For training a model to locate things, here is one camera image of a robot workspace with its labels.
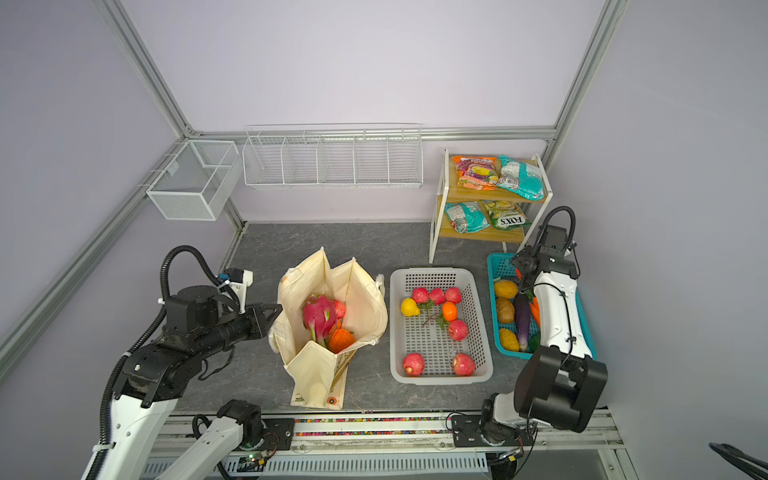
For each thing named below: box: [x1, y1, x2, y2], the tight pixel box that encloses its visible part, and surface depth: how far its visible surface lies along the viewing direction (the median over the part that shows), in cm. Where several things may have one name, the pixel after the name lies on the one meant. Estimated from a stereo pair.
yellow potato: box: [494, 279, 519, 299], surface depth 97 cm
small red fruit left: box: [412, 287, 429, 304], surface depth 95 cm
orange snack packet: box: [452, 155, 499, 191], surface depth 84 cm
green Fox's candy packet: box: [481, 200, 532, 231], surface depth 98 cm
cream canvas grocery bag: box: [268, 246, 388, 410], surface depth 77 cm
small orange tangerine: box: [442, 301, 458, 322], surface depth 92 cm
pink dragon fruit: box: [303, 294, 337, 347], surface depth 82 cm
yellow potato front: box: [499, 328, 520, 352], surface depth 86 cm
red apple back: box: [452, 353, 476, 377], surface depth 81 cm
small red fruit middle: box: [428, 287, 446, 305], surface depth 96 cm
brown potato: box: [496, 298, 515, 324], surface depth 93 cm
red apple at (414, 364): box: [403, 352, 425, 377], surface depth 82 cm
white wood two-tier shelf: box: [428, 149, 553, 264], surface depth 88 cm
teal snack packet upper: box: [496, 155, 545, 201], surface depth 84 cm
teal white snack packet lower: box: [444, 201, 490, 233], surface depth 98 cm
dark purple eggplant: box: [515, 292, 529, 352], surface depth 92 cm
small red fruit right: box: [445, 286, 463, 304], surface depth 96 cm
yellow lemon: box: [401, 297, 421, 317], surface depth 94 cm
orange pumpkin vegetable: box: [330, 321, 355, 354], surface depth 81 cm
